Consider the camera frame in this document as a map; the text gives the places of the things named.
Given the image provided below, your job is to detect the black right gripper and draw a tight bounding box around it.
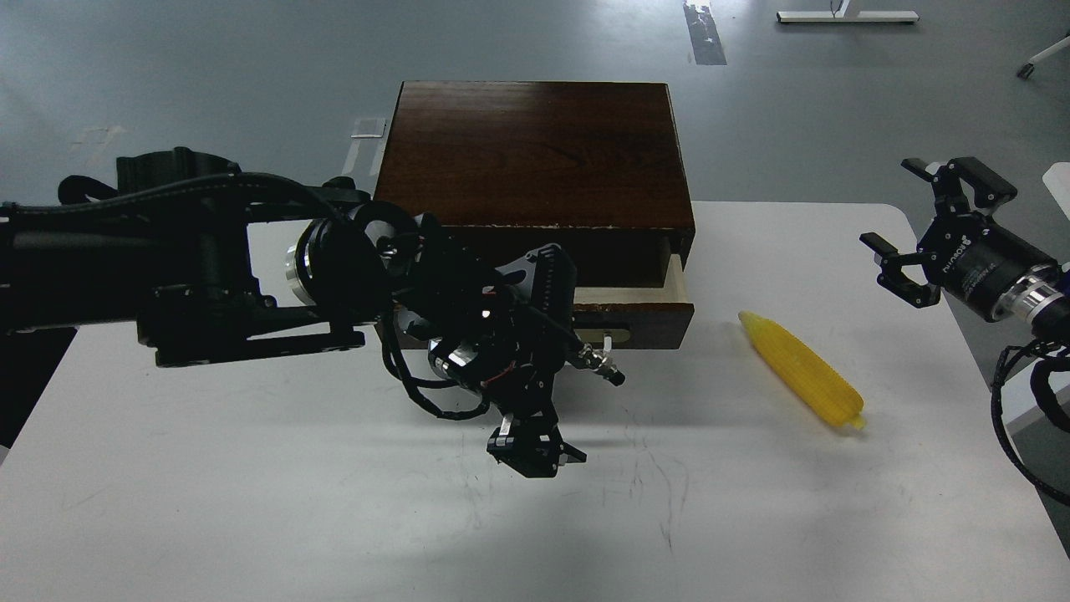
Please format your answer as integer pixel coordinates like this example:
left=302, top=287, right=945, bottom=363
left=859, top=156, right=1063, bottom=324

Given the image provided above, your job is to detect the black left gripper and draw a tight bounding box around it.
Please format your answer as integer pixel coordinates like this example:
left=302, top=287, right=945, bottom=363
left=426, top=325, right=589, bottom=477

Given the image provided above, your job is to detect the wooden drawer with white handle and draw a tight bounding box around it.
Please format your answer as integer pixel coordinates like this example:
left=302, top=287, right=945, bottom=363
left=393, top=254, right=696, bottom=352

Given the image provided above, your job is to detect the yellow corn cob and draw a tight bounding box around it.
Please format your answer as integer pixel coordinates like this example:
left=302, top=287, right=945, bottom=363
left=737, top=311, right=866, bottom=430

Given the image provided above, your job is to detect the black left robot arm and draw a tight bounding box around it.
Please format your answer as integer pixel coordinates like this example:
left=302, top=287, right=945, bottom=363
left=1, top=146, right=625, bottom=477

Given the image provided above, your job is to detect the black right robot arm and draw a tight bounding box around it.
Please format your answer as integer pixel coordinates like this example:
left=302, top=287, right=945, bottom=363
left=860, top=156, right=1069, bottom=504

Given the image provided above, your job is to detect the dark wooden drawer cabinet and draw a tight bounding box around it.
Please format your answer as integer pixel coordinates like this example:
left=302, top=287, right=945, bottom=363
left=375, top=81, right=696, bottom=287

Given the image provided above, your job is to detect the white chair leg with caster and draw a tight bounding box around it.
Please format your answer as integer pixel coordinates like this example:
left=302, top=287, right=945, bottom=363
left=1017, top=32, right=1069, bottom=80

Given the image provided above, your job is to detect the white table leg base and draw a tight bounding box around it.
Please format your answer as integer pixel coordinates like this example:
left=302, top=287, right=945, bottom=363
left=776, top=1, right=920, bottom=24

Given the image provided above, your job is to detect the grey floor tape strip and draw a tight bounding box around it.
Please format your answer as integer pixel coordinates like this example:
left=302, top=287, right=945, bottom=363
left=681, top=1, right=727, bottom=66

